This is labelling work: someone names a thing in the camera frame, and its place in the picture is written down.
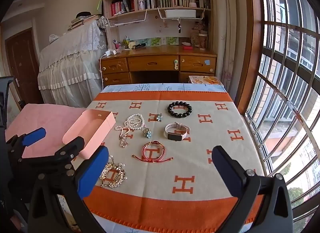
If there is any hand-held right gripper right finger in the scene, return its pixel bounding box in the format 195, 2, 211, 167
211, 145, 293, 233

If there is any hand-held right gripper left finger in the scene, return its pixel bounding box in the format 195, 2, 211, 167
27, 145, 110, 233

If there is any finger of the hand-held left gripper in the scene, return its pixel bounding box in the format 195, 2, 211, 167
6, 127, 47, 159
19, 136, 85, 171

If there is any gold charm bracelet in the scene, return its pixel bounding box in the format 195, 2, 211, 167
99, 155, 128, 189

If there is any pink cardboard box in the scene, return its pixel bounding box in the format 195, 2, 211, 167
62, 110, 117, 159

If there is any white band smart watch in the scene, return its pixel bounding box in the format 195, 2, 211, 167
164, 122, 189, 141

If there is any gold chain bracelet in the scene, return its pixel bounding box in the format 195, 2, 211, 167
115, 113, 146, 148

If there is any red cord bracelet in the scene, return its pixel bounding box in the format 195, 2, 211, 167
132, 141, 173, 163

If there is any black bead bracelet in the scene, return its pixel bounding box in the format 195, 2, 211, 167
167, 101, 193, 118

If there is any brown wooden door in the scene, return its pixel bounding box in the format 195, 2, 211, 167
5, 28, 44, 106

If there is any orange and beige patterned blanket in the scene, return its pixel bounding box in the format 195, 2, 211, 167
59, 90, 265, 226

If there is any white lace furniture cover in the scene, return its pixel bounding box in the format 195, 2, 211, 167
37, 19, 108, 108

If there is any blue tree print sheet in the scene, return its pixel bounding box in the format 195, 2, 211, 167
59, 83, 255, 233

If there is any stack of books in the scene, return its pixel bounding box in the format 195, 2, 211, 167
67, 15, 103, 32

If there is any window with metal grille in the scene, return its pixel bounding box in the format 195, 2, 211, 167
246, 0, 320, 231

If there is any desk pen holder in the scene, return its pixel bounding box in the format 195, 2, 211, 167
114, 39, 130, 50

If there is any wooden desk with drawers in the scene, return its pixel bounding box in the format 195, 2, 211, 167
100, 45, 217, 88

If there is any pale floral curtain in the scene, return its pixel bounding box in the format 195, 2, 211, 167
210, 0, 250, 93

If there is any row of green photo cards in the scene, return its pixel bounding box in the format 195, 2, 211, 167
130, 37, 179, 47

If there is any printed beige bag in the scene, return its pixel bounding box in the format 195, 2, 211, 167
190, 21, 208, 47

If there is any row of red books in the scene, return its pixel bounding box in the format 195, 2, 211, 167
111, 0, 135, 15

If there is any white plastic tray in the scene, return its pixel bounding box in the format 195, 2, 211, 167
164, 9, 197, 18

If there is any row of grey books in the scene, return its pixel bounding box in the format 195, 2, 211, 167
137, 0, 173, 10

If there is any white charger cable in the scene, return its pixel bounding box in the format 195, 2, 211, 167
99, 54, 108, 91

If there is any empty white wire basket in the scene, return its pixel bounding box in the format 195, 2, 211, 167
106, 9, 148, 27

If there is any white wire basket with tray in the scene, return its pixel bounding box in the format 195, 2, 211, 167
157, 7, 205, 22

